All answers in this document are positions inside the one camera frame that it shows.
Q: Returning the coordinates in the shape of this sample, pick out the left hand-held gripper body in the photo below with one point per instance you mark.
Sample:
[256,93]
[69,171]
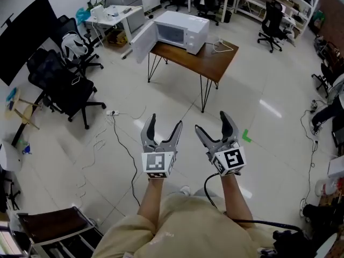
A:
[157,163]

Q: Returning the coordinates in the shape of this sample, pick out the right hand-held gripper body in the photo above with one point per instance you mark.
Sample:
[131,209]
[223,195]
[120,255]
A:
[231,158]

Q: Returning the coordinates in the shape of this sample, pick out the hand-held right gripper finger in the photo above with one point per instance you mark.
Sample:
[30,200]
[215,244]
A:
[208,141]
[231,132]

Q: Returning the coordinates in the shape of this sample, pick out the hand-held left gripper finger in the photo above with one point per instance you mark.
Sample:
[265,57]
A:
[147,133]
[174,137]

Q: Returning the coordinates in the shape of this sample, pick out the person's right forearm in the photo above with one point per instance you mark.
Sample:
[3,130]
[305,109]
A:
[233,197]

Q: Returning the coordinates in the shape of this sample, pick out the person's left forearm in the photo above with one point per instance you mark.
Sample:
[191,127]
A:
[150,197]

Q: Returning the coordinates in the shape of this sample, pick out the white microwave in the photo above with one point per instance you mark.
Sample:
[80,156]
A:
[185,20]

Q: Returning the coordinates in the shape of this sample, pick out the green tape mark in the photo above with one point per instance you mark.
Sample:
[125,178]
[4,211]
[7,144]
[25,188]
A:
[246,137]

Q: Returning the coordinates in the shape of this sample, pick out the person's left white shoe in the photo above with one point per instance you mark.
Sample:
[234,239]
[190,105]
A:
[185,190]

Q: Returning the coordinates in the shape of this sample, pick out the white floor power strip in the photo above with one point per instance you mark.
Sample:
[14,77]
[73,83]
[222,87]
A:
[113,113]

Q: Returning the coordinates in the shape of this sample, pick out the person's grey trousers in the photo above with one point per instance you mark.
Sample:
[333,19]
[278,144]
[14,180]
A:
[207,192]

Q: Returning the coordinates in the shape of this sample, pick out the person's beige shirt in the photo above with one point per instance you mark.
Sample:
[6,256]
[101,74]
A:
[193,224]

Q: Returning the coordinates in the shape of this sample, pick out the wooden table with black legs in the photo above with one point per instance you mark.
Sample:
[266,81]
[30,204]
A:
[209,60]

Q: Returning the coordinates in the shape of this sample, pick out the black smartphone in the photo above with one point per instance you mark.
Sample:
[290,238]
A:
[75,81]

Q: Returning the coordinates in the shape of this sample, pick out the black mesh office chair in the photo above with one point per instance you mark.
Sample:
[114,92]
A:
[67,93]
[67,25]

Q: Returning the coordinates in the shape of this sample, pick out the yellow cardboard box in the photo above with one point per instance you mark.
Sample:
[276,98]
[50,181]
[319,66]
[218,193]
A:
[117,38]

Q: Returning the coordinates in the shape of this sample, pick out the black equipment pack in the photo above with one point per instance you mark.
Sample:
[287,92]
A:
[293,243]

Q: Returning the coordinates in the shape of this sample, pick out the white box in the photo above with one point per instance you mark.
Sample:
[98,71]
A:
[337,167]

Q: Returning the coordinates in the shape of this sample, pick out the white headset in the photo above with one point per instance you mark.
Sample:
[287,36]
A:
[72,46]

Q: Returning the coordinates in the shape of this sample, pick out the black waste bin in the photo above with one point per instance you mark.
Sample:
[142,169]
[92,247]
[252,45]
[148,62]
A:
[227,16]

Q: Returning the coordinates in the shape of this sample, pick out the brown metal-framed cart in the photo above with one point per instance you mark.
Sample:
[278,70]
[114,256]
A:
[53,222]

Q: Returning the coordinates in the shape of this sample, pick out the wooden stool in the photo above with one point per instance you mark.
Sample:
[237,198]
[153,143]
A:
[27,114]

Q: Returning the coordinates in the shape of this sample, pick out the wooden stick tool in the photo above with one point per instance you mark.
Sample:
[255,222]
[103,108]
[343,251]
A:
[133,8]

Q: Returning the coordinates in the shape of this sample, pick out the white desktop appliance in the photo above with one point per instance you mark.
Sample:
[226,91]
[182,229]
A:
[96,11]

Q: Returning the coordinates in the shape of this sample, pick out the teal plastic bag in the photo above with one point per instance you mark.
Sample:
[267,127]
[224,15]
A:
[82,16]

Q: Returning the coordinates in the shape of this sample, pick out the green bag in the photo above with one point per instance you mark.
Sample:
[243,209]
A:
[96,3]

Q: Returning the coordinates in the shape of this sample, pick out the large black monitor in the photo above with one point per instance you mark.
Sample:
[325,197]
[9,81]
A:
[24,36]

